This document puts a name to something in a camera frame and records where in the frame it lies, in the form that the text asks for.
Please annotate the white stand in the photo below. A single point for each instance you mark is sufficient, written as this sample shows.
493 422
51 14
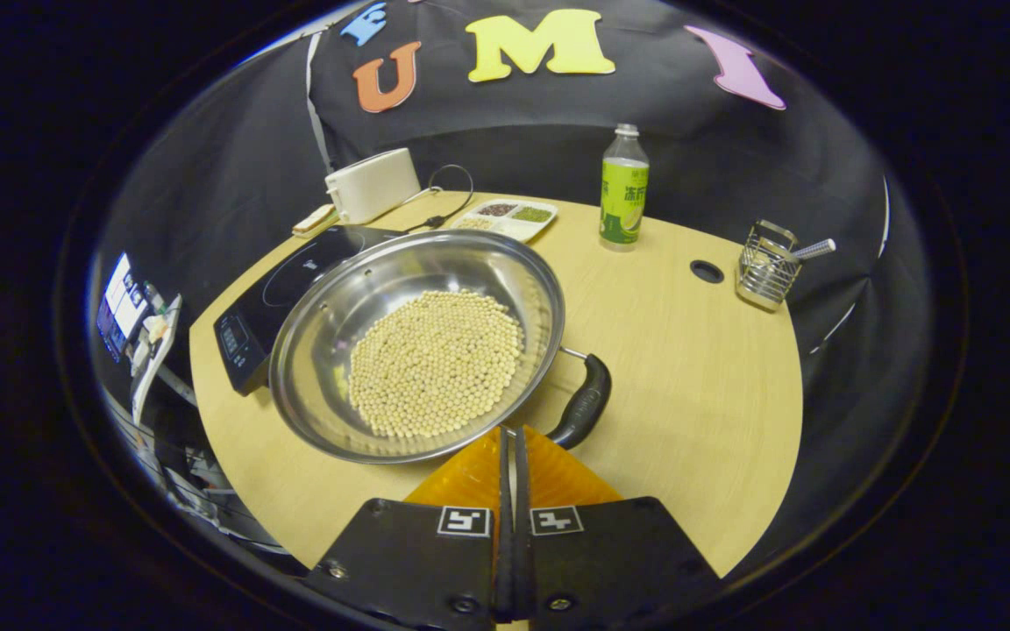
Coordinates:
154 368

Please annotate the white toaster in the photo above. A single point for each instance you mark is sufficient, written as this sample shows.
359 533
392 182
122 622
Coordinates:
373 186

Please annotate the small sandwich tray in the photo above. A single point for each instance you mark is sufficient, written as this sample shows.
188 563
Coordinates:
314 223

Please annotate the lit computer screen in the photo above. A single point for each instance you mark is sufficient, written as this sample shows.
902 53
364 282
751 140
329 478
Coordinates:
124 302

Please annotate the black induction cooktop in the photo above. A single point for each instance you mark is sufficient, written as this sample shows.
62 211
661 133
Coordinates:
246 329

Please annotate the green drink bottle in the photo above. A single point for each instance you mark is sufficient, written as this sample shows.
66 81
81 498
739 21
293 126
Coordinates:
623 202

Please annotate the pile of soybeans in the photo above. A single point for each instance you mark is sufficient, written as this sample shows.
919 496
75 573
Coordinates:
435 364

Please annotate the stainless steel pot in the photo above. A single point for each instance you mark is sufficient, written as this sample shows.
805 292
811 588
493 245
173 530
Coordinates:
338 298

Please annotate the black table grommet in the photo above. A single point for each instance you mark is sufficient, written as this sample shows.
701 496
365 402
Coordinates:
707 272

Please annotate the sandwich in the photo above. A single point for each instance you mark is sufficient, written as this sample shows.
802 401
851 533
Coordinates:
316 217

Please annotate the white divided bean dish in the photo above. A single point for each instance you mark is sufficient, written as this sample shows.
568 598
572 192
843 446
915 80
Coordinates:
505 219

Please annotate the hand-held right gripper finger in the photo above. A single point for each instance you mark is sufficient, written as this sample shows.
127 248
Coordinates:
504 543
523 543

